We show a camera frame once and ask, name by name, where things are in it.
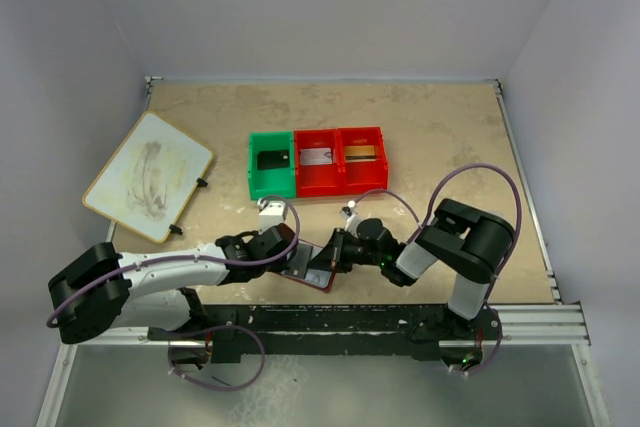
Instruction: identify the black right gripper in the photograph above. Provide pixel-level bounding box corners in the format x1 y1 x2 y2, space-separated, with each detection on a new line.
307 228 384 273

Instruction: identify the red leather card holder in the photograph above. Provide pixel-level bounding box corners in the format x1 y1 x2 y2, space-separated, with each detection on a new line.
280 241 335 293

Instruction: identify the white card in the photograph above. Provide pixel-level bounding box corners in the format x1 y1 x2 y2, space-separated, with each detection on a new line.
299 147 333 166

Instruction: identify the gold card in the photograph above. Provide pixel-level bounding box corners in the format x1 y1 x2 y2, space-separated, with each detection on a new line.
344 145 377 163

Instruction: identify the black VIP card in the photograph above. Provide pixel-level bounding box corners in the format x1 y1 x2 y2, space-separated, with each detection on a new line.
284 242 313 279

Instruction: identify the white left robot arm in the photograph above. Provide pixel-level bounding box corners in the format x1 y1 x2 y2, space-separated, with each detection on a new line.
46 223 300 344

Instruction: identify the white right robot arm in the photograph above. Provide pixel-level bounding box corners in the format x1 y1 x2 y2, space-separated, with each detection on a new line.
308 198 517 338

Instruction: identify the outer red plastic bin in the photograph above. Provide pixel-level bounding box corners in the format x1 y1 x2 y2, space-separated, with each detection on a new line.
338 127 389 194

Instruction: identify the red plastic bin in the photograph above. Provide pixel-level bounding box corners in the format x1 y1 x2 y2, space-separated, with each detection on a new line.
294 129 344 198
338 127 389 194

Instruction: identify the green plastic bin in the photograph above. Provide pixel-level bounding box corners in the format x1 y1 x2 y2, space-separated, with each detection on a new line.
248 131 296 200

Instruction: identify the middle red plastic bin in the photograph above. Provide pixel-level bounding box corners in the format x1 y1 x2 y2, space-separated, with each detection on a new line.
294 129 344 198

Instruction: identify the yellow-framed whiteboard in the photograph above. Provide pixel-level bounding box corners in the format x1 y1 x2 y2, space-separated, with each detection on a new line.
82 111 214 243

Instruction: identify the aluminium table frame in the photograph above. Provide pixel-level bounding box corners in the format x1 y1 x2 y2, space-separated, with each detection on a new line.
40 81 611 426

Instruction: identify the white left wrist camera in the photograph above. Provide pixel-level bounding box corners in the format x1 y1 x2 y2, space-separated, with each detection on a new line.
257 198 288 232

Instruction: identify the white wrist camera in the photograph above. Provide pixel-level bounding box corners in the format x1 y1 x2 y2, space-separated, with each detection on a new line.
340 200 362 236
257 198 288 232

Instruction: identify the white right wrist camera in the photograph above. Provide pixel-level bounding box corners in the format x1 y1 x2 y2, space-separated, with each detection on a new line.
340 200 362 236

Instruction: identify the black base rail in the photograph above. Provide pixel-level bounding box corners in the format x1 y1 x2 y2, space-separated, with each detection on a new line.
148 304 501 364

